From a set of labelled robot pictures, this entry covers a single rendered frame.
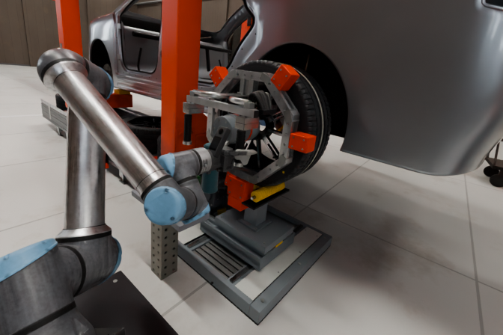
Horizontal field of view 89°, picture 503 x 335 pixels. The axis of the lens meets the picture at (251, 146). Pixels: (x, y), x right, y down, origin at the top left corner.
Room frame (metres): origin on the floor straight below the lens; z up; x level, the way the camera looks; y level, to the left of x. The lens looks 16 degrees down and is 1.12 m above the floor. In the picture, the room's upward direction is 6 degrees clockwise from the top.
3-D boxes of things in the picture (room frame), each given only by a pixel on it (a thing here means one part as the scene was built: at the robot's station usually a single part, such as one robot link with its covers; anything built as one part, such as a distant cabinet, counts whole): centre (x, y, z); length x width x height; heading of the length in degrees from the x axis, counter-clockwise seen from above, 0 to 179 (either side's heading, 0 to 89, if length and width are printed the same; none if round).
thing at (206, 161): (0.81, 0.17, 0.81); 0.10 x 0.05 x 0.09; 52
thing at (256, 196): (1.27, -0.12, 0.51); 0.29 x 0.06 x 0.06; 142
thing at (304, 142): (1.07, -0.22, 0.85); 0.09 x 0.08 x 0.07; 52
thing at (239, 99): (1.10, 0.03, 1.03); 0.19 x 0.18 x 0.11; 142
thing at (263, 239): (1.40, -0.07, 0.32); 0.40 x 0.30 x 0.28; 52
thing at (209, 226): (1.43, -0.03, 0.13); 0.50 x 0.36 x 0.10; 52
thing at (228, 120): (1.21, 0.08, 0.85); 0.21 x 0.14 x 0.14; 142
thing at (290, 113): (1.26, 0.03, 0.85); 0.54 x 0.07 x 0.54; 52
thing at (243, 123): (1.00, 0.03, 0.93); 0.09 x 0.05 x 0.05; 142
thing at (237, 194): (1.29, 0.01, 0.48); 0.16 x 0.12 x 0.17; 142
